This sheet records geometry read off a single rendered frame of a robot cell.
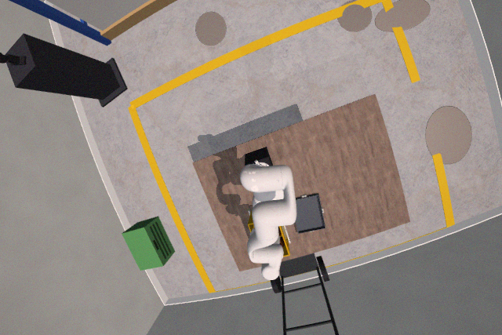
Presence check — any yellow wooden crate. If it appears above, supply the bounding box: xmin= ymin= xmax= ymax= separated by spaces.
xmin=248 ymin=214 xmax=290 ymax=257

